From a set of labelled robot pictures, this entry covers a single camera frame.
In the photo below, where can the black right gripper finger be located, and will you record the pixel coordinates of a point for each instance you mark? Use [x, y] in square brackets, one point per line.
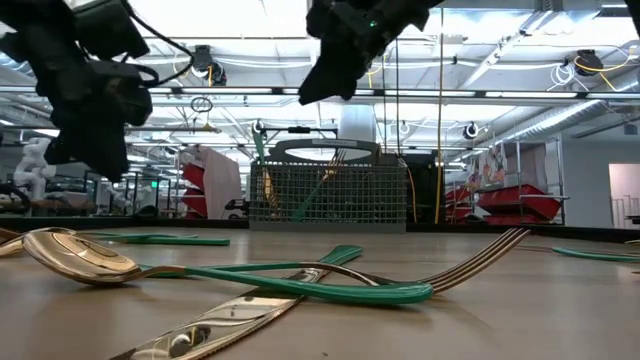
[335, 75]

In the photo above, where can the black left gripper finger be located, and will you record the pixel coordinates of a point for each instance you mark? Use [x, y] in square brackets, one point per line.
[90, 150]

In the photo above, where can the gold utensils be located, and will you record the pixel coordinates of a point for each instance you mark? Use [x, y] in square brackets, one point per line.
[332, 167]

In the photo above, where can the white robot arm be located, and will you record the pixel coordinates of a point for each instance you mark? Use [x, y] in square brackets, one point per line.
[35, 165]

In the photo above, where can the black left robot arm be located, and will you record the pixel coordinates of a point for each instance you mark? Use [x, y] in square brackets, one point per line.
[30, 40]

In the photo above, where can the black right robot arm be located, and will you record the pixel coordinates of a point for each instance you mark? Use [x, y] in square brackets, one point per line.
[637, 10]

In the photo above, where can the grey plastic silverware basket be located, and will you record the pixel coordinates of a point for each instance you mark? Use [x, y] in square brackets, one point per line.
[350, 200]

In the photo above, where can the white round column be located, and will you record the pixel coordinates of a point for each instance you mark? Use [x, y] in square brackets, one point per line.
[357, 122]

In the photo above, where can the red plastic bin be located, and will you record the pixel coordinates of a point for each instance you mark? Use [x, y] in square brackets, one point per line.
[457, 205]
[520, 200]
[195, 205]
[194, 175]

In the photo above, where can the pink panel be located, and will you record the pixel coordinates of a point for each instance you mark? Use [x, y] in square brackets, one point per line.
[222, 185]

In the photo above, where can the black cabinet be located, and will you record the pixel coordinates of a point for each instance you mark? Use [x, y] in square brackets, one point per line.
[425, 190]

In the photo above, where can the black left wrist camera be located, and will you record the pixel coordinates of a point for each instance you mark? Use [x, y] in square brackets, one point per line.
[110, 30]

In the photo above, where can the silver ceiling duct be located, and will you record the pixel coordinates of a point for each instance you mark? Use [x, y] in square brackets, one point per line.
[560, 117]

